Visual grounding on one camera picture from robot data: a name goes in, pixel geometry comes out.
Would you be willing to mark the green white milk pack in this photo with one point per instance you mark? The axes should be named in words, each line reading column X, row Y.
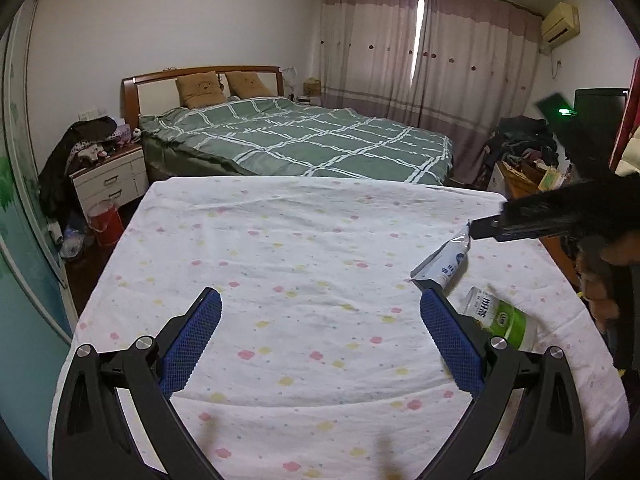
column 500, row 320

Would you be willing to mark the small brown box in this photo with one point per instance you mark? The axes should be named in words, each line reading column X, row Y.
column 312, row 86

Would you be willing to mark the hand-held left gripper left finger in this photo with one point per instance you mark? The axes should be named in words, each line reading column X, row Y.
column 192, row 345

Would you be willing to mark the bed with green quilt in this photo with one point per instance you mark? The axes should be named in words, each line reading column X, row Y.
column 300, row 135

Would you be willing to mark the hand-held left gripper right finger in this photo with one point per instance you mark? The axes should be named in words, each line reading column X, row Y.
column 452, row 345

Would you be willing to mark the wooden desk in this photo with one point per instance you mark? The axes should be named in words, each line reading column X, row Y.
column 522, row 180

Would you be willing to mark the pile of dark clothes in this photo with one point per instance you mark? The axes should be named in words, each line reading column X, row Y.
column 520, row 140

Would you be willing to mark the green-print wardrobe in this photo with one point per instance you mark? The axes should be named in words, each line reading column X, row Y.
column 25, row 210

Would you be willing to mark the person's right hand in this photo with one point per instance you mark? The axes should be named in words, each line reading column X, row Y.
column 615, row 260

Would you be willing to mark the white blue-print pouch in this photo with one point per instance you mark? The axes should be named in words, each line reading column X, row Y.
column 442, row 260

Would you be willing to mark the black television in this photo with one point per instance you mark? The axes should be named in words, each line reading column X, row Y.
column 600, row 120

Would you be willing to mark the white nightstand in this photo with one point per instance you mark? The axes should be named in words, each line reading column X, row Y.
column 110, row 180

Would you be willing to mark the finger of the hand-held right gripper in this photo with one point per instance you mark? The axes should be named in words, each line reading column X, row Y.
column 487, row 227

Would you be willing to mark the red bucket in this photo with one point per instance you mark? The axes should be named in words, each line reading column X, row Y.
column 105, row 222

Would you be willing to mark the pink beige curtain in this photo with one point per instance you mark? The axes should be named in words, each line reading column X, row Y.
column 425, row 60

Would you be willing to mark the dark clothes on nightstand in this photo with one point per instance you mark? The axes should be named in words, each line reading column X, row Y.
column 65, row 160

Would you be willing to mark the wooden bed headboard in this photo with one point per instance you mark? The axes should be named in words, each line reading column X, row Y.
column 150, row 90

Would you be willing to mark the brown pillow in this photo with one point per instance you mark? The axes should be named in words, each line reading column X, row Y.
column 200, row 89
column 249, row 84

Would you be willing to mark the small green-print box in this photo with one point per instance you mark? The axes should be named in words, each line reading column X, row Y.
column 551, row 179

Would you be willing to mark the cream air conditioner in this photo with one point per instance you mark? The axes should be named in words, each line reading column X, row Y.
column 560, row 22

